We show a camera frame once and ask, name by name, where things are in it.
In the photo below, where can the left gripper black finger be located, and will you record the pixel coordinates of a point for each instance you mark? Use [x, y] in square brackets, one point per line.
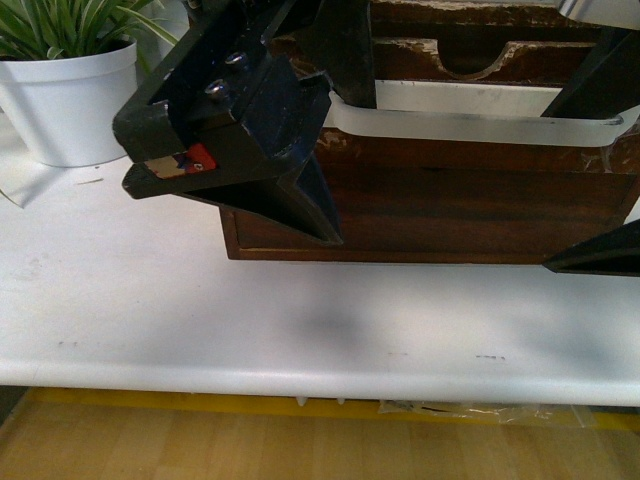
[614, 253]
[223, 121]

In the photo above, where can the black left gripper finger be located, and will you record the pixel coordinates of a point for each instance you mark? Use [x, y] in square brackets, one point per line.
[335, 36]

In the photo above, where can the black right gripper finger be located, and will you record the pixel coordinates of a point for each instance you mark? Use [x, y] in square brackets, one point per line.
[606, 83]

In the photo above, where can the white drawer handle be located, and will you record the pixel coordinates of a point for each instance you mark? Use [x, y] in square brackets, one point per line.
[472, 112]

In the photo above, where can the wooden drawer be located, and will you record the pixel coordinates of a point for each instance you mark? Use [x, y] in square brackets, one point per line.
[523, 62]
[425, 214]

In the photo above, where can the brown wooden drawer cabinet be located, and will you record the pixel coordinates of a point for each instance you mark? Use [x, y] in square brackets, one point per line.
[463, 19]

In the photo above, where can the white plant pot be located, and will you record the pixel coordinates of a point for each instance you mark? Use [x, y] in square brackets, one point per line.
[63, 109]

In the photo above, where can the clear plastic bag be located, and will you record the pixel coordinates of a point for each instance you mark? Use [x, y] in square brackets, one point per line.
[529, 414]

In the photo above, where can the green plant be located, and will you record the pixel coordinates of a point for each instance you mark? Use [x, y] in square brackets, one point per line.
[55, 30]

